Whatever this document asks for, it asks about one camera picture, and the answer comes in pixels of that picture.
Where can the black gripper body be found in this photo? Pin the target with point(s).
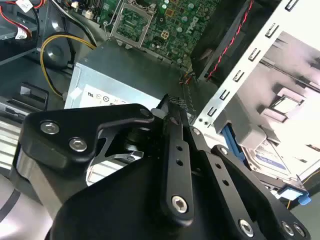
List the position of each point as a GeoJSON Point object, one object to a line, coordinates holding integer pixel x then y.
{"type": "Point", "coordinates": [120, 212]}

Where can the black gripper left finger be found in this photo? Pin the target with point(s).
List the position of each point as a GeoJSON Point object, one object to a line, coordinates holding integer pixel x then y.
{"type": "Point", "coordinates": [75, 120]}

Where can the hard disk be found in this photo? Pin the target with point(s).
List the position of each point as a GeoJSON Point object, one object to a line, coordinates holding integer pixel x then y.
{"type": "Point", "coordinates": [270, 160]}

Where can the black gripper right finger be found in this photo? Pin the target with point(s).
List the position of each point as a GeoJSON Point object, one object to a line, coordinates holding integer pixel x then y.
{"type": "Point", "coordinates": [236, 200]}

